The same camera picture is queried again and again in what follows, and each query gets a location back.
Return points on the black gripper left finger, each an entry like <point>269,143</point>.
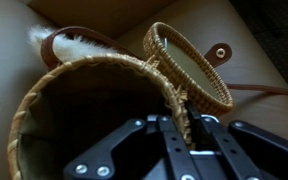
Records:
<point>117,146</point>

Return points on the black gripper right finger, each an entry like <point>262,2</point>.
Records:
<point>250,153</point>

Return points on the brown woven bag with lid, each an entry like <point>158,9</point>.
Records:
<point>84,100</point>

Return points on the white fluffy toy animal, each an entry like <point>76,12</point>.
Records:
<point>70,48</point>

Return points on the brown leather sofa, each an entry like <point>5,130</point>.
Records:
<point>4,66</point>

